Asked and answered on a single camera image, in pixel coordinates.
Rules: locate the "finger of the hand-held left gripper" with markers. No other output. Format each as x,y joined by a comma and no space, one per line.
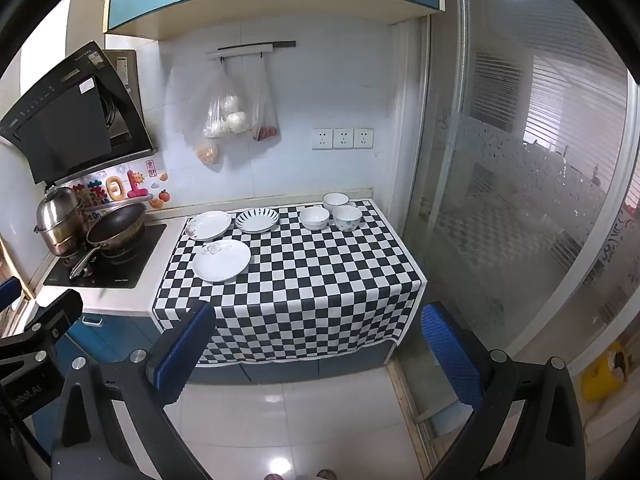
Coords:
60,310
9,294

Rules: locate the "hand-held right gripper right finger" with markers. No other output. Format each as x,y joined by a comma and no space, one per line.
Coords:
445,350

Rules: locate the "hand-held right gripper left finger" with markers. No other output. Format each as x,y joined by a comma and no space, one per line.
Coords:
185,345

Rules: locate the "white plate pink floral print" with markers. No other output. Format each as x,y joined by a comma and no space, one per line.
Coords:
221,260

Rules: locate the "white plate brown floral rim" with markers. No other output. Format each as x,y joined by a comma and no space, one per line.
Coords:
208,225

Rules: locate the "striped blue white plate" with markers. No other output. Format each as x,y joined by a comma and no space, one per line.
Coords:
257,220

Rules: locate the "white bowl blue flowers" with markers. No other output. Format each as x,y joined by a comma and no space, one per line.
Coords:
347,219

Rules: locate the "white bowl red flowers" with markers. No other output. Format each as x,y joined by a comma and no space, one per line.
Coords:
314,219

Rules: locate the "white bowl dark band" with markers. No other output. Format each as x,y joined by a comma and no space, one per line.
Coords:
335,202

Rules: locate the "blue base cabinet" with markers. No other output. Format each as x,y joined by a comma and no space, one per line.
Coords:
115,335

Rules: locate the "black gas stove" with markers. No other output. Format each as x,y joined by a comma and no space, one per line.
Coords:
125,270

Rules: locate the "stainless steel steamer pot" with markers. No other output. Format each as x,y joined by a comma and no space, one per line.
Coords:
59,220

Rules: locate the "black white checkered cloth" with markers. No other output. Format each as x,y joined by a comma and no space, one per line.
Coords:
310,280

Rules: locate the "yellow container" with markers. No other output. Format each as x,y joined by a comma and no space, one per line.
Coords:
602,375

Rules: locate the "person's foot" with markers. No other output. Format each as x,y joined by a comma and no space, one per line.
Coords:
276,476
326,475

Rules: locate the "black range hood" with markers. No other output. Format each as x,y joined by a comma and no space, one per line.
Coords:
65,125

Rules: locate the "plastic bag with orange food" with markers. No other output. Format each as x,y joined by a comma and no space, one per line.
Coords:
207,152

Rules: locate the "frosted glass sliding door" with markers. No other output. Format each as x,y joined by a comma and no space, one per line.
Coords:
525,160

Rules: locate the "plastic bag with white buns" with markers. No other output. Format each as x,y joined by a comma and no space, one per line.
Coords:
227,115

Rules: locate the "plastic bag with red food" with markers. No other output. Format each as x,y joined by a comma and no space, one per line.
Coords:
265,120

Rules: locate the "wooden frame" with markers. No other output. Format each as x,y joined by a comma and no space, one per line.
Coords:
26,285

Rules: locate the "colourful wall stickers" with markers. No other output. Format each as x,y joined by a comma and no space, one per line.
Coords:
115,187

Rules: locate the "white wall socket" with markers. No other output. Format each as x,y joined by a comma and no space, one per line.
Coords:
321,139
343,138
363,138

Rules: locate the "stainless steel hood duct cover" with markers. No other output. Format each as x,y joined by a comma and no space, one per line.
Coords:
122,70

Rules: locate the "white wall hook rail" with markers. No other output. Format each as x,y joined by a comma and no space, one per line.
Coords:
240,52

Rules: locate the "black wall bar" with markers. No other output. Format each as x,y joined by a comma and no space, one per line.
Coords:
282,44

